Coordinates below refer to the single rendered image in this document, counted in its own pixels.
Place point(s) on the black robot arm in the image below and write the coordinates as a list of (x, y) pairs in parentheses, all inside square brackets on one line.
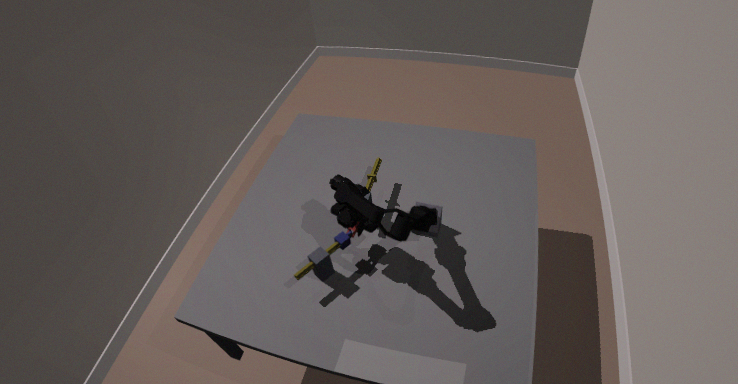
[(419, 218)]

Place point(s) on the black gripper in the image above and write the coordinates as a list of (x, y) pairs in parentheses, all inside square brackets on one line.
[(336, 209)]

